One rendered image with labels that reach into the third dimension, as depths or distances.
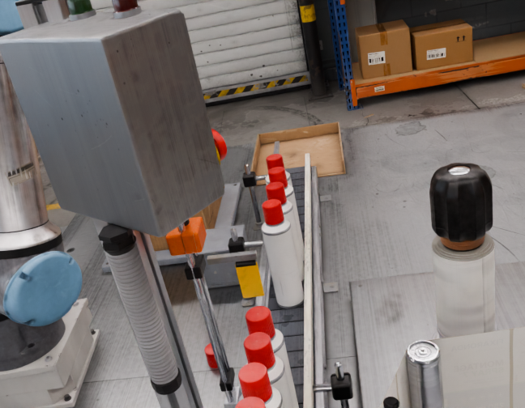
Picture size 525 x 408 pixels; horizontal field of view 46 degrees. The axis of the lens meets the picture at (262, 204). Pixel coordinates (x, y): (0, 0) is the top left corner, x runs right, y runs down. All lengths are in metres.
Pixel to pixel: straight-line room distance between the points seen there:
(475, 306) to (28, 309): 0.64
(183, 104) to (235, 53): 4.61
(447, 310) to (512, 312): 0.17
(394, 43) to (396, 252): 3.38
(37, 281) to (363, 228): 0.76
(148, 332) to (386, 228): 0.84
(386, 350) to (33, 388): 0.59
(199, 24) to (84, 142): 4.57
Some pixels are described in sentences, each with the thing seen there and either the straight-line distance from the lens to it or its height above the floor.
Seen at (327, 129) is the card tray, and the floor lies 0.85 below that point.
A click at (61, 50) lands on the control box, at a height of 1.46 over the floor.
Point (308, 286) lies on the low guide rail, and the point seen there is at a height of 0.91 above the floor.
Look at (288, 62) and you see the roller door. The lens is 5.21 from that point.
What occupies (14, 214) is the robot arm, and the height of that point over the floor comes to 1.21.
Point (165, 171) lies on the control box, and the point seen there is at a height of 1.34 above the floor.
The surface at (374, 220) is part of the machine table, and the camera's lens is 1.45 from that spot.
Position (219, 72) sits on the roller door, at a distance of 5.23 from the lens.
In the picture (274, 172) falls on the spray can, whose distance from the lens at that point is 1.14.
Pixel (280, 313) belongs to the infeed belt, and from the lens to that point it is 1.12.
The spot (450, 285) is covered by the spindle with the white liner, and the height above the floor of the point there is 1.02.
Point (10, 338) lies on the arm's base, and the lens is 1.12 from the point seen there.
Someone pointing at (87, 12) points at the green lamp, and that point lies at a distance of 0.64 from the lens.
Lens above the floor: 1.55
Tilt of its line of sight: 27 degrees down
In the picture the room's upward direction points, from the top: 12 degrees counter-clockwise
